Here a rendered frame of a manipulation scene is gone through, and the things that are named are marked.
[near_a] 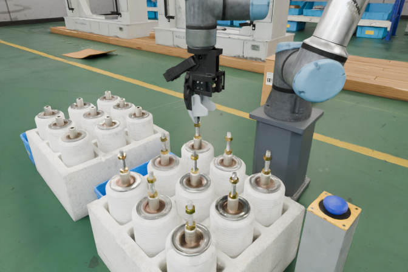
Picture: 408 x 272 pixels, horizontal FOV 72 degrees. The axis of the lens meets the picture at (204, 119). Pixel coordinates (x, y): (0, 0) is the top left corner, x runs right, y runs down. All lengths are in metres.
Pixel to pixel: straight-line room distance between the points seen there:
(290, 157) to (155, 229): 0.51
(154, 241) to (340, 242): 0.35
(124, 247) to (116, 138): 0.42
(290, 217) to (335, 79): 0.35
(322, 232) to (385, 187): 0.73
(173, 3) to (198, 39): 2.68
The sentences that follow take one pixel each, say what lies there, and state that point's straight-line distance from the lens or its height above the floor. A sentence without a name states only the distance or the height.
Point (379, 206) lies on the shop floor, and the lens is 1.16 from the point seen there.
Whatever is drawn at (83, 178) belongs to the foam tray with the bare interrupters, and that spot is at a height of 0.14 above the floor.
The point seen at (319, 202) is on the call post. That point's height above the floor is 0.32.
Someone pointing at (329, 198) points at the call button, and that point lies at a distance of 0.57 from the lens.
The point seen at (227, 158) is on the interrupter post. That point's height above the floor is 0.27.
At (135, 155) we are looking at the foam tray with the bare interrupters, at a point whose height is 0.14.
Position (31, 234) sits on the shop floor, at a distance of 1.05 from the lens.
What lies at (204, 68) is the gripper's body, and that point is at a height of 0.49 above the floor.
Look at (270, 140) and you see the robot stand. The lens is 0.94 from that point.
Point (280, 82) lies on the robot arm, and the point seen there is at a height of 0.41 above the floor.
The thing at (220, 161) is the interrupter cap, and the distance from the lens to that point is 0.76.
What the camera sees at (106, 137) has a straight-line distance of 0.98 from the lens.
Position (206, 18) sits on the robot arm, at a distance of 0.67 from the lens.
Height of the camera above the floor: 0.67
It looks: 25 degrees down
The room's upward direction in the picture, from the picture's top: straight up
